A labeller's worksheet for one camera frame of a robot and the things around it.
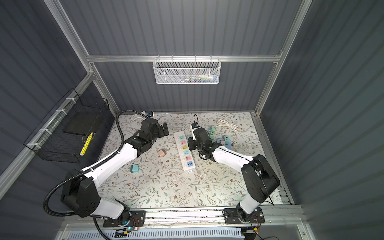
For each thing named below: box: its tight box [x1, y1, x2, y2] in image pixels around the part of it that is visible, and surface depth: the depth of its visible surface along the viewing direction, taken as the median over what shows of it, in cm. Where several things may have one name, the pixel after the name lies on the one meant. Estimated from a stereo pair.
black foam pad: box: [62, 111, 100, 136], surface depth 77 cm
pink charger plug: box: [158, 149, 165, 157], surface depth 98 cm
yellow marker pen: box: [79, 132, 94, 156], surface depth 71 cm
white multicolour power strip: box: [173, 130, 196, 171], surface depth 96 cm
